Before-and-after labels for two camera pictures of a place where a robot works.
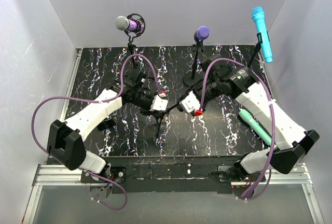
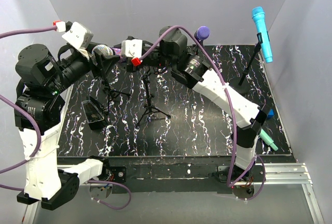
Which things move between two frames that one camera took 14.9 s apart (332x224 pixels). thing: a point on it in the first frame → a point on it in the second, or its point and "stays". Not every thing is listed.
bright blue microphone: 258,16 stays
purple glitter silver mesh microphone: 123,24 → 106,50
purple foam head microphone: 203,32 stays
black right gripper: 194,87 → 130,68
